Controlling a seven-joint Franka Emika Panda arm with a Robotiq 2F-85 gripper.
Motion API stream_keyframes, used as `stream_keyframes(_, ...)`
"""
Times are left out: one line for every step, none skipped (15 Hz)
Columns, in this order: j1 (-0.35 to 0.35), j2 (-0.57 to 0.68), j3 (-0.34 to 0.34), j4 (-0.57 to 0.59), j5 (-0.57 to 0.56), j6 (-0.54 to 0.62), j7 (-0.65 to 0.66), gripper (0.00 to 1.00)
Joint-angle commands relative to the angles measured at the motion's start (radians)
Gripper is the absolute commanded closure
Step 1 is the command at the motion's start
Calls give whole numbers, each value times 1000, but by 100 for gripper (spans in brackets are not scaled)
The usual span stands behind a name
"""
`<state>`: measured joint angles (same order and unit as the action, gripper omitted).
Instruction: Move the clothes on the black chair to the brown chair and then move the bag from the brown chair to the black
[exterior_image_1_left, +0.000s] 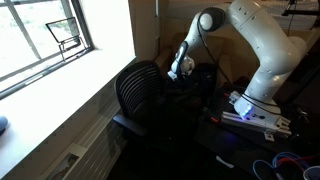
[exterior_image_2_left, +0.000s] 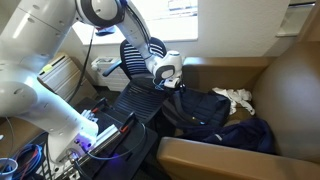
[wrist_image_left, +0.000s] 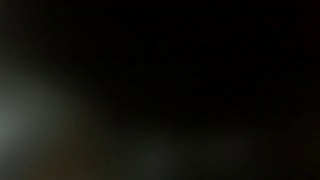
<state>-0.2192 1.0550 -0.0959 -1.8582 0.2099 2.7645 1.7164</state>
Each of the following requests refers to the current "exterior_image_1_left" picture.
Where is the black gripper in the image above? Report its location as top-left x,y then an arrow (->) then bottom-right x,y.
173,68 -> 193,83

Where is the black slatted office chair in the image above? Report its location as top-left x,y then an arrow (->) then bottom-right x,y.
112,59 -> 168,138

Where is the brown leather armchair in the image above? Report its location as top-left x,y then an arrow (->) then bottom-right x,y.
154,32 -> 249,88

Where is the black robot table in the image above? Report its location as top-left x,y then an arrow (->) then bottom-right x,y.
196,86 -> 320,180

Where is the white paper strip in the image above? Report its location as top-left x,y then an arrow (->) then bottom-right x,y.
215,155 -> 235,169

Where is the white quilted panel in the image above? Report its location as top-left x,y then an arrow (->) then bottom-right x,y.
166,0 -> 320,32

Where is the bright glass window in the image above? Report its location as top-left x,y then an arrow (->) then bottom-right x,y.
0,0 -> 95,101

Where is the white cup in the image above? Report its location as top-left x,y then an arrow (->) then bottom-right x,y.
302,165 -> 320,180

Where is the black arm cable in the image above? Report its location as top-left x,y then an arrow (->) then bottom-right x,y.
196,19 -> 235,88

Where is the aluminium rail mount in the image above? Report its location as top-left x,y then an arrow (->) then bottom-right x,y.
220,111 -> 293,143

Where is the white wall heater unit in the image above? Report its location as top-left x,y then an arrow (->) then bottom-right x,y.
43,99 -> 128,180

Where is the blue cable bundle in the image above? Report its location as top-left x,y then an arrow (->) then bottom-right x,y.
252,151 -> 312,180

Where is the black wire frame stand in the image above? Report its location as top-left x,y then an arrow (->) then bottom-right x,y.
45,16 -> 84,62

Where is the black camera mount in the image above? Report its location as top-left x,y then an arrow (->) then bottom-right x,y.
281,0 -> 320,17

